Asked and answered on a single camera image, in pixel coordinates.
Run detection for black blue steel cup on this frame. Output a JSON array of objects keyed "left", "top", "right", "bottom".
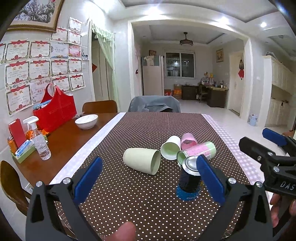
[{"left": 176, "top": 156, "right": 202, "bottom": 201}]

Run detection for chair with grey jacket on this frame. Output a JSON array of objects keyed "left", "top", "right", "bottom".
[{"left": 128, "top": 95, "right": 181, "bottom": 113}]

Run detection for dark wooden desk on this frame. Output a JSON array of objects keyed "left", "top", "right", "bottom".
[{"left": 198, "top": 83, "right": 228, "bottom": 108}]

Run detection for green door curtain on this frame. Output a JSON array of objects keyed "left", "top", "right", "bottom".
[{"left": 92, "top": 23, "right": 119, "bottom": 107}]

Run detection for red tote bag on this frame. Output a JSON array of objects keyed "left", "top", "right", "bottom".
[{"left": 33, "top": 83, "right": 77, "bottom": 133}]

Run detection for pink green cylindrical cup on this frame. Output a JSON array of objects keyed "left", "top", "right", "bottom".
[{"left": 177, "top": 142, "right": 216, "bottom": 167}]

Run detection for pink plastic cup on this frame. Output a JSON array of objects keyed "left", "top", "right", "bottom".
[{"left": 181, "top": 133, "right": 197, "bottom": 150}]

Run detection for person's right hand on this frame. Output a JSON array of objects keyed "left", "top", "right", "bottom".
[{"left": 270, "top": 193, "right": 296, "bottom": 228}]

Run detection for brown wooden chair back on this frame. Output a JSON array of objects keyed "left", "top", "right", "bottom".
[{"left": 82, "top": 100, "right": 117, "bottom": 114}]

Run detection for white refrigerator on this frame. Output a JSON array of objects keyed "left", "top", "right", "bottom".
[{"left": 142, "top": 55, "right": 164, "bottom": 95}]

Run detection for light blue trash bin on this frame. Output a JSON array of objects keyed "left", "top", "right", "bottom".
[{"left": 249, "top": 114, "right": 258, "bottom": 126}]

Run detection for orange cardboard boxes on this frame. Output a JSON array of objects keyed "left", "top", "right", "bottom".
[{"left": 164, "top": 84, "right": 182, "bottom": 99}]

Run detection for green tray organizer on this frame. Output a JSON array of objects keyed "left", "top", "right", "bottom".
[{"left": 11, "top": 140, "right": 36, "bottom": 163}]

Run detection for white ceramic bowl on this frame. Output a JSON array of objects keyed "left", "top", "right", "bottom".
[{"left": 75, "top": 114, "right": 98, "bottom": 130}]

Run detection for person's left hand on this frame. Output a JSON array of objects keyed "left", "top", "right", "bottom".
[{"left": 106, "top": 221, "right": 137, "bottom": 241}]

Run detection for framed tree painting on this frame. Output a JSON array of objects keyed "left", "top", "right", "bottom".
[{"left": 8, "top": 0, "right": 64, "bottom": 33}]

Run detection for brown polka dot tablecloth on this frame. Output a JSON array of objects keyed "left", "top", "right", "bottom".
[{"left": 52, "top": 113, "right": 261, "bottom": 240}]

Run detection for cream wall cabinet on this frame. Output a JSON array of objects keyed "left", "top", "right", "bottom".
[{"left": 257, "top": 55, "right": 295, "bottom": 127}]

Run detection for ceiling lamp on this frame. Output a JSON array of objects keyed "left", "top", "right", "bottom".
[{"left": 179, "top": 32, "right": 194, "bottom": 46}]

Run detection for white paper cup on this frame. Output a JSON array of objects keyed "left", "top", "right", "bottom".
[{"left": 161, "top": 136, "right": 181, "bottom": 161}]

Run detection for near wooden chair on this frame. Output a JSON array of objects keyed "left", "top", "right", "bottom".
[{"left": 1, "top": 161, "right": 31, "bottom": 216}]

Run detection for clear spray bottle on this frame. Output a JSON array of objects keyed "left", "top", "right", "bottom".
[{"left": 23, "top": 116, "right": 51, "bottom": 161}]

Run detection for cream plastic cup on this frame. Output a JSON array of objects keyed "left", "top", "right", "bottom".
[{"left": 123, "top": 148, "right": 161, "bottom": 175}]

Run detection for window with bars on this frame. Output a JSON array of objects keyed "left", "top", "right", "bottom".
[{"left": 165, "top": 52, "right": 195, "bottom": 78}]

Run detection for red paper box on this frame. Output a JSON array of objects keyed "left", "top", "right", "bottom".
[{"left": 8, "top": 118, "right": 27, "bottom": 148}]

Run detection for small framed wall picture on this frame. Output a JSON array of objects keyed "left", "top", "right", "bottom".
[{"left": 216, "top": 49, "right": 224, "bottom": 63}]

